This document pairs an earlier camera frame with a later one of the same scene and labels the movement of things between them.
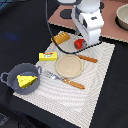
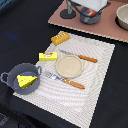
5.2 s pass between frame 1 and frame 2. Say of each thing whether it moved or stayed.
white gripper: moved
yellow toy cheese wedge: stayed
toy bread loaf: stayed
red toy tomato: moved
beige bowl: stayed
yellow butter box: stayed
